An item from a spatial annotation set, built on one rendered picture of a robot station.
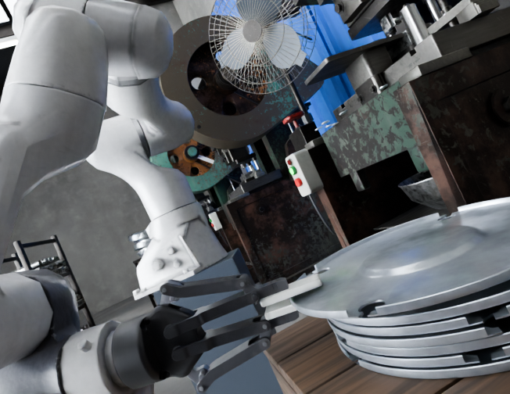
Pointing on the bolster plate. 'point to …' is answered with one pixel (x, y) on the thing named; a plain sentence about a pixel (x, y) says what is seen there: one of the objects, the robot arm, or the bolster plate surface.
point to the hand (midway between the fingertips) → (293, 296)
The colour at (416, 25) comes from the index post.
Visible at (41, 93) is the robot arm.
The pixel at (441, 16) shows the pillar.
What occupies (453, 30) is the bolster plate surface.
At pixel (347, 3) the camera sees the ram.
